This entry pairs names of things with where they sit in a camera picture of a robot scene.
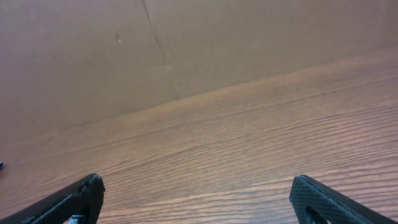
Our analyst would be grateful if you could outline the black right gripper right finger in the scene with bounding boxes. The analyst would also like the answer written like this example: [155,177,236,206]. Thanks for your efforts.
[289,175,397,224]

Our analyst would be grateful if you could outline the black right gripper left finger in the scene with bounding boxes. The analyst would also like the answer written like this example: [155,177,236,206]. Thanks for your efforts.
[1,174,105,224]

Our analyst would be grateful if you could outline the brown cardboard backboard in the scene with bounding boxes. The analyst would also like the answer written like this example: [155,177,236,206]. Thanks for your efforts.
[1,0,397,144]

